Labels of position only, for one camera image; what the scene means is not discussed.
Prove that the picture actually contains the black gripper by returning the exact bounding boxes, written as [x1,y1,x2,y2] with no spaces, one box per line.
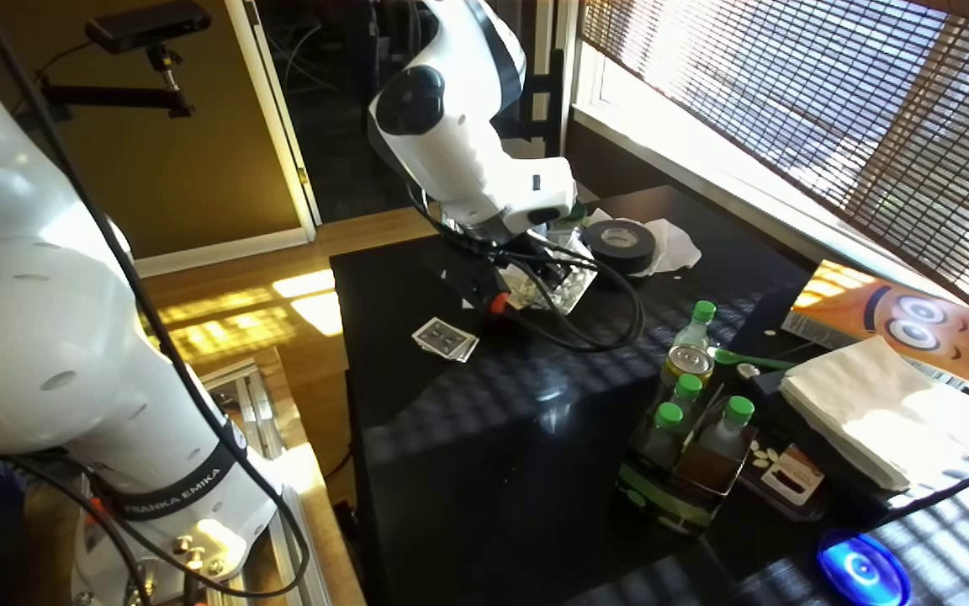
[445,215,597,301]

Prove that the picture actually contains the black tape roll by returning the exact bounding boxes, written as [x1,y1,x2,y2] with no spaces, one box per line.
[578,215,660,277]

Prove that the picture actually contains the black wooden chair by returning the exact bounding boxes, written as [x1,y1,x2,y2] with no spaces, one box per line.
[505,0,578,161]

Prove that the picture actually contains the yellow liquid plastic bottle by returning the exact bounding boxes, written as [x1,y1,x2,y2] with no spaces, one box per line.
[664,297,721,390]

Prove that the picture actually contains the green cap bottle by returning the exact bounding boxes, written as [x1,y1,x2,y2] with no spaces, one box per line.
[650,401,695,470]
[675,374,709,416]
[696,394,762,491]

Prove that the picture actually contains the green bottle carrier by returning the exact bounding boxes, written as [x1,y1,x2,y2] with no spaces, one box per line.
[616,366,762,536]

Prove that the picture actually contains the small white packet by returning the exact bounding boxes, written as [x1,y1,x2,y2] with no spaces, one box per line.
[759,445,829,510]

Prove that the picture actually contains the wooden window blinds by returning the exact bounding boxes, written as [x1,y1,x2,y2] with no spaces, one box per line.
[578,0,969,314]

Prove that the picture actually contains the white napkin stack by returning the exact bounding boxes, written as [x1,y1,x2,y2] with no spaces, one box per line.
[778,334,969,495]

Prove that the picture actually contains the orange cartoon book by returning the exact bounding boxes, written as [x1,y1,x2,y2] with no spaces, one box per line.
[782,261,969,411]

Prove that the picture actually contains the blue round device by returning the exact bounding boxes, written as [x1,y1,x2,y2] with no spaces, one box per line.
[815,531,917,606]

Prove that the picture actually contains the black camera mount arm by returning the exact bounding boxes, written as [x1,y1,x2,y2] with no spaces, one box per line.
[12,43,197,138]

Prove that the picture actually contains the black external camera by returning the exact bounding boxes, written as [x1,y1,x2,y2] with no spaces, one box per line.
[80,0,216,59]

